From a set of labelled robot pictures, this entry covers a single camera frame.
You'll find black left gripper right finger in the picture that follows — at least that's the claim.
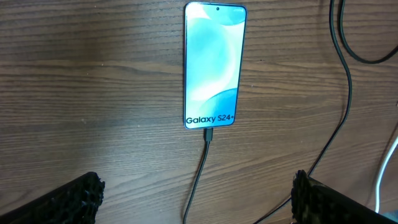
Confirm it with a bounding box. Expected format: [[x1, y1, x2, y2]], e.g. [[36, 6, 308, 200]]
[[291, 170, 396, 224]]

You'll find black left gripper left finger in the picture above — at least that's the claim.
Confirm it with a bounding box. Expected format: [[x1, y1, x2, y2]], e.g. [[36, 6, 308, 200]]
[[1, 172, 105, 224]]

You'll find black charger cable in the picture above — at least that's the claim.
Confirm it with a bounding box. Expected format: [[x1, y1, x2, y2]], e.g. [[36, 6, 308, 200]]
[[182, 0, 398, 224]]

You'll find blue-screen smartphone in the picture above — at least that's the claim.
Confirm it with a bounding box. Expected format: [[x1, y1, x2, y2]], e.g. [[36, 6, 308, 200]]
[[184, 2, 248, 129]]

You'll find white power strip cord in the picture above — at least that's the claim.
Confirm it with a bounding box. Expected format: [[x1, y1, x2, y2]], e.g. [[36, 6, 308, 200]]
[[374, 135, 398, 214]]

